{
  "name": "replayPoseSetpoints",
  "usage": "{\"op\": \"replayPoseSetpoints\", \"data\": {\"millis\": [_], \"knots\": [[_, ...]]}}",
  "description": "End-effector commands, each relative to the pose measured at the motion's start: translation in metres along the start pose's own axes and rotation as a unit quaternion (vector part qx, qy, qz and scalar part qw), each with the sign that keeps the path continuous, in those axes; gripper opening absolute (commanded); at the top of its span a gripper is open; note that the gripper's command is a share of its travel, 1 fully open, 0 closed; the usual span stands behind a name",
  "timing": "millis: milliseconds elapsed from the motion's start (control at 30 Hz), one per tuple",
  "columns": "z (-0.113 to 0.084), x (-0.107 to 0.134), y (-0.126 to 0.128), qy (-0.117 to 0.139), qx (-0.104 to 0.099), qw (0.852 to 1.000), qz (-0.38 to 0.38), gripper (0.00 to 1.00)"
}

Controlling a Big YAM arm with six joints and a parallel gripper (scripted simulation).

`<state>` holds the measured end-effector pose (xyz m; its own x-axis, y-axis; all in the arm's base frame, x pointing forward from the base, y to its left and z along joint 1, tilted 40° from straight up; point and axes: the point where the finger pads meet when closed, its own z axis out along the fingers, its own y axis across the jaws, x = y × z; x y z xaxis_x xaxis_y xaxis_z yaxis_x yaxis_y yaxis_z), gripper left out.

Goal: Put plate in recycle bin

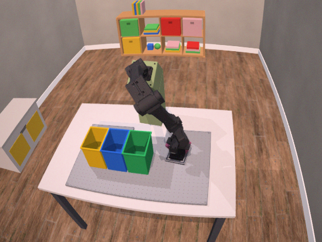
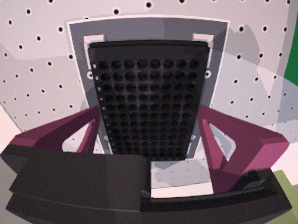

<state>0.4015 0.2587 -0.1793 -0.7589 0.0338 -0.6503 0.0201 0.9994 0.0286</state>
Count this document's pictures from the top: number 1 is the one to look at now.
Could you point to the green bin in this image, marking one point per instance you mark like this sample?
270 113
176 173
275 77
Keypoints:
138 151

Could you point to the yellow open-top bin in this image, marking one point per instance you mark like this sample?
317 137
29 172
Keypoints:
91 146

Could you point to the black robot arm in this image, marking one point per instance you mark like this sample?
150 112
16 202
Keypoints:
148 102

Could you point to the blue bin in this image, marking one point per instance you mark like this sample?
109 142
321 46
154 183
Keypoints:
112 148

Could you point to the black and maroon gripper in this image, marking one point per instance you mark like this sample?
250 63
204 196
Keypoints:
186 148

